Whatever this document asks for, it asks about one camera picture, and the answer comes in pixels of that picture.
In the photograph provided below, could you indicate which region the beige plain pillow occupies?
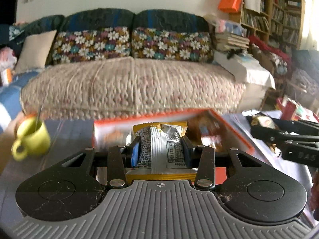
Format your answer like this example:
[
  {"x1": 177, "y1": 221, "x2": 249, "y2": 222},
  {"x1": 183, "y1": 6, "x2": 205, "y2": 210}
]
[{"x1": 14, "y1": 30, "x2": 57, "y2": 74}]

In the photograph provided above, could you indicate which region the dark blue sofa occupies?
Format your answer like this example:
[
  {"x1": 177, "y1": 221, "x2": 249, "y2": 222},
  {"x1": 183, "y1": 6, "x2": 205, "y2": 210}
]
[{"x1": 1, "y1": 8, "x2": 209, "y2": 67}]

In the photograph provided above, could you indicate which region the small orange white bottle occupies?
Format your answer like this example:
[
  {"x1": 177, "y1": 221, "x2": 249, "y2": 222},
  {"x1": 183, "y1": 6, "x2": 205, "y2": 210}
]
[{"x1": 1, "y1": 68, "x2": 12, "y2": 86}]

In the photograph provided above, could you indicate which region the right floral cushion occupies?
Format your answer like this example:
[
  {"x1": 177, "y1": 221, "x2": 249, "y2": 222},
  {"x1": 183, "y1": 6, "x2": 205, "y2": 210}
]
[{"x1": 131, "y1": 27, "x2": 214, "y2": 63}]

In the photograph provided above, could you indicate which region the orange paper bag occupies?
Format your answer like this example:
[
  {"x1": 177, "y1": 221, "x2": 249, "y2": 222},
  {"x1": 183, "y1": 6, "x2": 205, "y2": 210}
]
[{"x1": 218, "y1": 0, "x2": 242, "y2": 14}]

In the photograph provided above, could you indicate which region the blue white blanket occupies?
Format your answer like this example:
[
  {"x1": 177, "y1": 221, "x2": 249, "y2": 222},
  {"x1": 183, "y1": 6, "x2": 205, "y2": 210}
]
[{"x1": 1, "y1": 69, "x2": 42, "y2": 133}]

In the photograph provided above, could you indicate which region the left floral cushion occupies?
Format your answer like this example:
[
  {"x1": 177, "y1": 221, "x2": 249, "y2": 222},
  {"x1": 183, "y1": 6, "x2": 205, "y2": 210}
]
[{"x1": 52, "y1": 26, "x2": 131, "y2": 65}]

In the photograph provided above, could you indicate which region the wooden bookshelf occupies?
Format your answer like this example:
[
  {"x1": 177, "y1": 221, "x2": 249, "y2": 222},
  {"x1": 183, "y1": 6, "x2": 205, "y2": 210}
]
[{"x1": 229, "y1": 0, "x2": 305, "y2": 50}]

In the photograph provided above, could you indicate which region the stack of books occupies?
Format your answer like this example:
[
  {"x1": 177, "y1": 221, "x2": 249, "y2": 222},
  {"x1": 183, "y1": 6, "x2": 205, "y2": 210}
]
[{"x1": 214, "y1": 26, "x2": 249, "y2": 51}]

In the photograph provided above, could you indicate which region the yellow-green mug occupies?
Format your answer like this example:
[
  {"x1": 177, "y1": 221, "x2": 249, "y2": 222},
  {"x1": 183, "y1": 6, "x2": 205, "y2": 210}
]
[{"x1": 11, "y1": 117, "x2": 51, "y2": 161}]

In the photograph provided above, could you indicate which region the orange cardboard box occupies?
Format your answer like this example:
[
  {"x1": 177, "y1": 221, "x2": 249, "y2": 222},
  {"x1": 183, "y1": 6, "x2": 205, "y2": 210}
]
[{"x1": 93, "y1": 109, "x2": 255, "y2": 181}]

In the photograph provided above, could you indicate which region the floral cushion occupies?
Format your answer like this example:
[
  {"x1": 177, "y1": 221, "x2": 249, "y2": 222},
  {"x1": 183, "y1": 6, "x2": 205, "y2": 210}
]
[
  {"x1": 131, "y1": 27, "x2": 214, "y2": 63},
  {"x1": 52, "y1": 26, "x2": 131, "y2": 65}
]

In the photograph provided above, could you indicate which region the person's left hand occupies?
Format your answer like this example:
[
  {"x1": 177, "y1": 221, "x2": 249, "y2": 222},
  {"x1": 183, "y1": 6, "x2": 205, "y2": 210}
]
[{"x1": 309, "y1": 170, "x2": 318, "y2": 220}]

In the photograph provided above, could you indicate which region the plaid grey tablecloth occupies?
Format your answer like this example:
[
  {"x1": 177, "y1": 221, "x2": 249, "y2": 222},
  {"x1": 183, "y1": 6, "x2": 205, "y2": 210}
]
[{"x1": 1, "y1": 113, "x2": 315, "y2": 227}]

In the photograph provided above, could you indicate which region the silver yellow snack packet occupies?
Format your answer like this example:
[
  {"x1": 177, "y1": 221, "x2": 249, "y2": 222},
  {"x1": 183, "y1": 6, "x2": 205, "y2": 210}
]
[{"x1": 127, "y1": 121, "x2": 197, "y2": 181}]

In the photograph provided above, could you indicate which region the red clear candy bag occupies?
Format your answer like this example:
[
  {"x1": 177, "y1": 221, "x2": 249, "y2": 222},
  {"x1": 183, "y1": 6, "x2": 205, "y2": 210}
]
[{"x1": 242, "y1": 109, "x2": 279, "y2": 129}]

